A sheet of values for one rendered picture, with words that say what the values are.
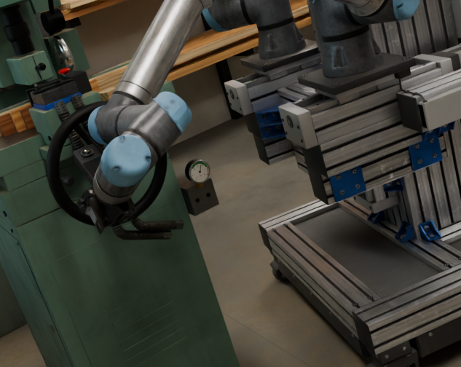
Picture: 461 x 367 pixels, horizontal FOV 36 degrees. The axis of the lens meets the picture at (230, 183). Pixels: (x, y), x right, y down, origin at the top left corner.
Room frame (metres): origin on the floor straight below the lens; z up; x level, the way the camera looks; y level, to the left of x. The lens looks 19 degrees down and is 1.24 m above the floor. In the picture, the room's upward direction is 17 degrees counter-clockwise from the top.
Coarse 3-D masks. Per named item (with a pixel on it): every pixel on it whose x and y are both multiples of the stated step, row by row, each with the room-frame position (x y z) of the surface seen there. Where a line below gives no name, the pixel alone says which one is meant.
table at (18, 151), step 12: (168, 84) 1.86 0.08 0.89; (24, 132) 1.78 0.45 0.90; (36, 132) 1.73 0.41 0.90; (0, 144) 1.71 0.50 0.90; (12, 144) 1.67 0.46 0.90; (24, 144) 1.68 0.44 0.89; (36, 144) 1.69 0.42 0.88; (72, 144) 1.63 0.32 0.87; (84, 144) 1.64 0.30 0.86; (0, 156) 1.65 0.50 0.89; (12, 156) 1.66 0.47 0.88; (24, 156) 1.67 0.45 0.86; (36, 156) 1.68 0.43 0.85; (60, 156) 1.61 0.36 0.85; (72, 156) 1.62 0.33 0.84; (0, 168) 1.64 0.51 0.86; (12, 168) 1.66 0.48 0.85
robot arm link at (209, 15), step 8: (216, 0) 2.24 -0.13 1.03; (224, 0) 2.23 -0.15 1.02; (232, 0) 2.22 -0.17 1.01; (208, 8) 2.26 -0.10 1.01; (216, 8) 2.24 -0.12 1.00; (224, 8) 2.23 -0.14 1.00; (232, 8) 2.22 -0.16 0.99; (240, 8) 2.21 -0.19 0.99; (208, 16) 2.25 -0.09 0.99; (216, 16) 2.24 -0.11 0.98; (224, 16) 2.23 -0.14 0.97; (232, 16) 2.22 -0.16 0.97; (240, 16) 2.21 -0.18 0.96; (208, 24) 2.26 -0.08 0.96; (216, 24) 2.25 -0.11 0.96; (224, 24) 2.24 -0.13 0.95; (232, 24) 2.24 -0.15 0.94; (240, 24) 2.23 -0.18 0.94; (248, 24) 2.23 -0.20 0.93
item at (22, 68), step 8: (16, 56) 1.92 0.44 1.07; (24, 56) 1.85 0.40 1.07; (32, 56) 1.83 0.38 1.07; (40, 56) 1.84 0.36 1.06; (8, 64) 1.93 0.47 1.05; (16, 64) 1.86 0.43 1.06; (24, 64) 1.82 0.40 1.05; (32, 64) 1.83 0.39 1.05; (48, 64) 1.85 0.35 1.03; (16, 72) 1.89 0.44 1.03; (24, 72) 1.82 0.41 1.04; (32, 72) 1.83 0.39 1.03; (40, 72) 1.84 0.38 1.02; (48, 72) 1.85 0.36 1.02; (16, 80) 1.92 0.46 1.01; (24, 80) 1.84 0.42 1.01; (32, 80) 1.82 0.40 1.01; (40, 80) 1.83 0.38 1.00
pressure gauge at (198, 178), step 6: (192, 162) 1.79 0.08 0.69; (198, 162) 1.79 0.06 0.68; (204, 162) 1.80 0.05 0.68; (186, 168) 1.80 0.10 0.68; (192, 168) 1.78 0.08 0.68; (198, 168) 1.79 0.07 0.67; (204, 168) 1.80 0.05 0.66; (186, 174) 1.79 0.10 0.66; (192, 174) 1.78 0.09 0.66; (198, 174) 1.79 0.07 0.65; (204, 174) 1.80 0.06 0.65; (192, 180) 1.78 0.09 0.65; (198, 180) 1.79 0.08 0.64; (204, 180) 1.79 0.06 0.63; (198, 186) 1.81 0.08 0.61
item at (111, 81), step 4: (120, 72) 1.99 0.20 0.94; (112, 76) 1.96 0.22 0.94; (116, 76) 1.96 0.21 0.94; (120, 76) 1.97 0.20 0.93; (100, 80) 1.96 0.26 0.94; (104, 80) 1.95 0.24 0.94; (108, 80) 1.95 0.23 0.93; (112, 80) 1.96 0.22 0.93; (116, 80) 1.96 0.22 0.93; (100, 84) 1.94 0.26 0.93; (104, 84) 1.94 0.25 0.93; (108, 84) 1.95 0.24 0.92; (112, 84) 1.95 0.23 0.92; (116, 84) 1.96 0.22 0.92; (100, 88) 1.94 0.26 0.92; (104, 88) 1.94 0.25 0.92; (0, 132) 1.81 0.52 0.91; (0, 136) 1.81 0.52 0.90
